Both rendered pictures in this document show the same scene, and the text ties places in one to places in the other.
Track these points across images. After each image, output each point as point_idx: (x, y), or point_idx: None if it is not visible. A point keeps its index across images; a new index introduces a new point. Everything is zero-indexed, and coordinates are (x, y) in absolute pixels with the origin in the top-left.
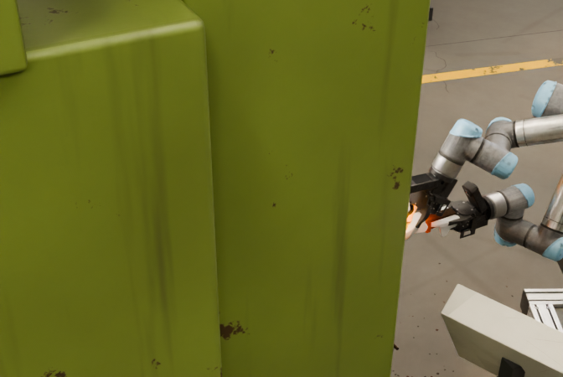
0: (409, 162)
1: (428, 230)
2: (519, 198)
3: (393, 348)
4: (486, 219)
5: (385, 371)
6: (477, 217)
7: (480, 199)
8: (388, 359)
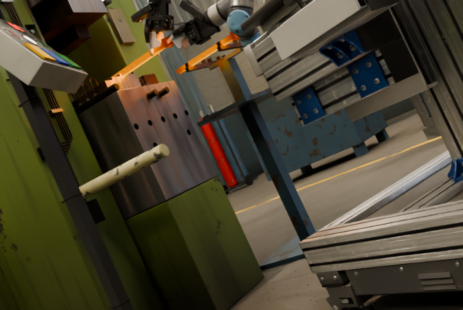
0: None
1: (165, 45)
2: None
3: (3, 80)
4: (211, 26)
5: (7, 97)
6: (205, 26)
7: (191, 9)
8: (3, 87)
